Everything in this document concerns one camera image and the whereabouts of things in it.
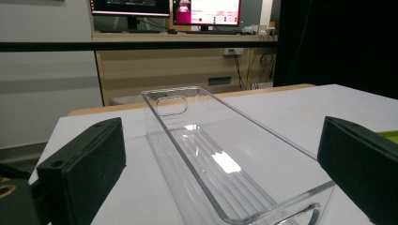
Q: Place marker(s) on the light wooden desk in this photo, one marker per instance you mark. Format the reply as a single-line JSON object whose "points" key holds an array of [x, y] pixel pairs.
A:
{"points": [[162, 68]]}

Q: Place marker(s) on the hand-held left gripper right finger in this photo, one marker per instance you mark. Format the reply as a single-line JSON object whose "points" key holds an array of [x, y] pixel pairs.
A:
{"points": [[359, 162]]}

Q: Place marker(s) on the green phone case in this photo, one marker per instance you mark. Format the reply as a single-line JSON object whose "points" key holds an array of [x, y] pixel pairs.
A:
{"points": [[390, 137]]}

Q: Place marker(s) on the black curtain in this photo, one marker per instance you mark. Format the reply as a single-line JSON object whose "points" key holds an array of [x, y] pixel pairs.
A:
{"points": [[338, 43]]}

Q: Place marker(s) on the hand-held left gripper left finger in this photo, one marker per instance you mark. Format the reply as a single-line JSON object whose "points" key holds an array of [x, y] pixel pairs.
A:
{"points": [[81, 168]]}

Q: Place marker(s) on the white wall power outlet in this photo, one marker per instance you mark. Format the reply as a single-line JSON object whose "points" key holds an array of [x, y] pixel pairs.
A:
{"points": [[234, 52]]}

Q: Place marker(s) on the black metal frame bar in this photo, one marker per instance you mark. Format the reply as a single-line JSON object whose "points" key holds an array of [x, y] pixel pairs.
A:
{"points": [[62, 46]]}

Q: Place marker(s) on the black keyboard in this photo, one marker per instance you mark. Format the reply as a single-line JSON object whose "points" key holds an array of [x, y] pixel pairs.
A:
{"points": [[131, 31]]}

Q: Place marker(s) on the clear acrylic storage bin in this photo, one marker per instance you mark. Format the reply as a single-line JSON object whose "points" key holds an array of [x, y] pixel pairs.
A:
{"points": [[200, 150]]}

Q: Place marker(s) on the monitor with pink white screen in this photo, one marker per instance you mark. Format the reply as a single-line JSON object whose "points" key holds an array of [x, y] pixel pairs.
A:
{"points": [[212, 11]]}

